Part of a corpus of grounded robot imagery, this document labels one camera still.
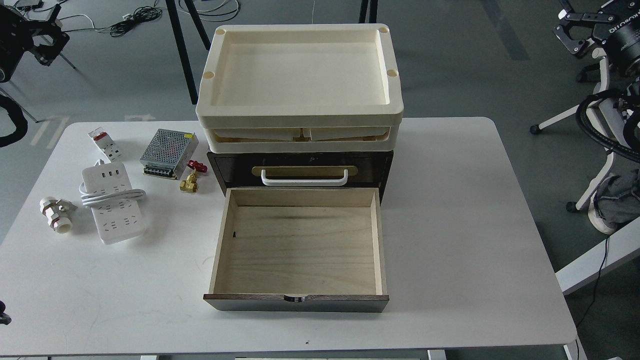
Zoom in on open wooden drawer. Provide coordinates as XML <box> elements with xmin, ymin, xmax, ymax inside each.
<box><xmin>203</xmin><ymin>187</ymin><xmax>390</xmax><ymax>313</ymax></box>

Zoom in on white shoe and grey trouser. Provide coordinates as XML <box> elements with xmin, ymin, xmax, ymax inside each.
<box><xmin>587</xmin><ymin>169</ymin><xmax>640</xmax><ymax>235</ymax></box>

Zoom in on white bench edge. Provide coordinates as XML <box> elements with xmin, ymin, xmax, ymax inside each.
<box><xmin>555</xmin><ymin>225</ymin><xmax>640</xmax><ymax>296</ymax></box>

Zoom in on white PVC pipe valve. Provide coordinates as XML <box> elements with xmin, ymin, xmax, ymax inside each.
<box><xmin>39</xmin><ymin>196</ymin><xmax>78</xmax><ymax>234</ymax></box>

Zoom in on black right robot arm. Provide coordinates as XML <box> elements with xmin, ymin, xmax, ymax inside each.
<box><xmin>553</xmin><ymin>0</ymin><xmax>640</xmax><ymax>163</ymax></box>

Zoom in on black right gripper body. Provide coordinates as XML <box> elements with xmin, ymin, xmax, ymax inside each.
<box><xmin>553</xmin><ymin>9</ymin><xmax>615</xmax><ymax>59</ymax></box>

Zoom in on white circuit breaker red switch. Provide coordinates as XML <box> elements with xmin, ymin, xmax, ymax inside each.
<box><xmin>87</xmin><ymin>127</ymin><xmax>123</xmax><ymax>162</ymax></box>

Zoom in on white drawer handle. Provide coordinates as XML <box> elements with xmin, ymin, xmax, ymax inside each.
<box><xmin>260</xmin><ymin>170</ymin><xmax>349</xmax><ymax>187</ymax></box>

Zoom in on white power strip with cable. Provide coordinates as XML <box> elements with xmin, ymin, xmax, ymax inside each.
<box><xmin>79</xmin><ymin>161</ymin><xmax>146</xmax><ymax>245</ymax></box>

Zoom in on brass valve red handle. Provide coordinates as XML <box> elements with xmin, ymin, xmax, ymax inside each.
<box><xmin>179</xmin><ymin>160</ymin><xmax>208</xmax><ymax>193</ymax></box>

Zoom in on cream plastic tray organizer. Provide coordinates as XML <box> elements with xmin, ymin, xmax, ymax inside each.
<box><xmin>196</xmin><ymin>23</ymin><xmax>404</xmax><ymax>154</ymax></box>

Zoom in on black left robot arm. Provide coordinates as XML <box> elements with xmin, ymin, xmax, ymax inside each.
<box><xmin>0</xmin><ymin>4</ymin><xmax>70</xmax><ymax>84</ymax></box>

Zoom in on white office chair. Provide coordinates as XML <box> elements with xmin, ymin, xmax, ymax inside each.
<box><xmin>529</xmin><ymin>47</ymin><xmax>639</xmax><ymax>213</ymax></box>

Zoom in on black cable bundle on floor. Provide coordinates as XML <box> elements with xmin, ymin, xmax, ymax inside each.
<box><xmin>109</xmin><ymin>6</ymin><xmax>163</xmax><ymax>38</ymax></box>

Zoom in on metal mesh power supply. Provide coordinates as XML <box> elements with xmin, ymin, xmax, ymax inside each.
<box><xmin>140</xmin><ymin>129</ymin><xmax>199</xmax><ymax>180</ymax></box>

